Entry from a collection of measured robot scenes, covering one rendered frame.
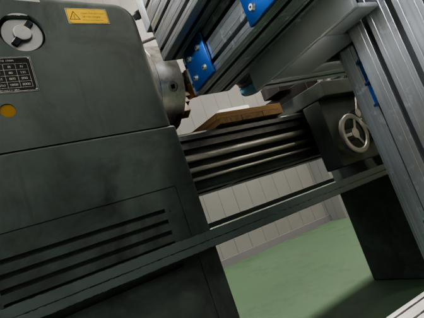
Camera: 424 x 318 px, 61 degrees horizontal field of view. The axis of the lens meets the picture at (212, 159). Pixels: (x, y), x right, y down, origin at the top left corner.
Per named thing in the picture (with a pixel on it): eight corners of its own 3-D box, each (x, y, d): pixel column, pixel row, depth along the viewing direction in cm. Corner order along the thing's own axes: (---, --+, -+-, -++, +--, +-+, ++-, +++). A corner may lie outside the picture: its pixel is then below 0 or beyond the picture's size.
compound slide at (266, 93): (279, 91, 146) (274, 79, 147) (264, 101, 154) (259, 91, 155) (312, 86, 157) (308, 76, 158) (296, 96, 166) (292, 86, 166)
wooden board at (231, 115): (220, 123, 119) (216, 112, 120) (175, 156, 149) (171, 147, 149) (283, 112, 136) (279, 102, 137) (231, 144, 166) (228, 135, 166)
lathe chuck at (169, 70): (172, 103, 112) (136, 26, 121) (144, 152, 136) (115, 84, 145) (197, 100, 117) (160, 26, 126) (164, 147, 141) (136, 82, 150)
